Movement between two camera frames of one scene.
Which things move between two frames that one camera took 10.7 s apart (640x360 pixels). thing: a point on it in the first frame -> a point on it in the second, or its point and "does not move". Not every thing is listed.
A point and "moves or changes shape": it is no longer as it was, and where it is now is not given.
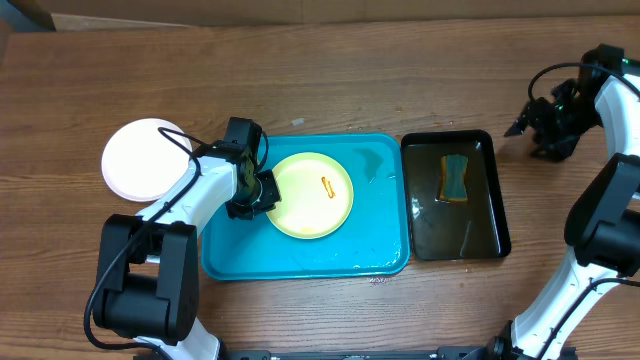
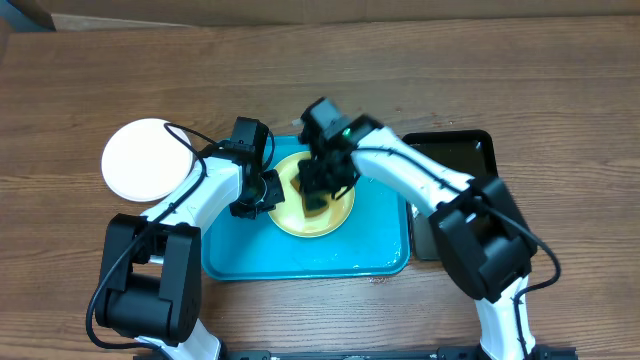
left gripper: (273, 196) does not move
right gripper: (537, 121) -> (321, 175)
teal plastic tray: (373, 240) does not move
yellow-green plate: (316, 194) does not move
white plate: (141, 163) does not move
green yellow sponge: (453, 170) moves or changes shape
